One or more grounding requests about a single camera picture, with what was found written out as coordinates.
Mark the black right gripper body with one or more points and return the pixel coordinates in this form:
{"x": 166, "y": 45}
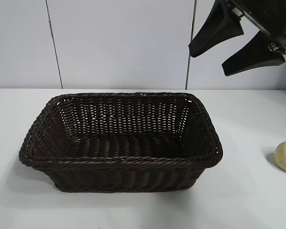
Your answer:
{"x": 274, "y": 21}

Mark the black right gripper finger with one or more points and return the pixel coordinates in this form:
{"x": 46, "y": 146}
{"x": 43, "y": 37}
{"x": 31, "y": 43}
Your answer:
{"x": 217, "y": 32}
{"x": 255, "y": 58}

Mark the dark brown woven basket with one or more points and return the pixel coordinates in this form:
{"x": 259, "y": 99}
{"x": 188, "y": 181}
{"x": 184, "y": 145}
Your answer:
{"x": 133, "y": 164}

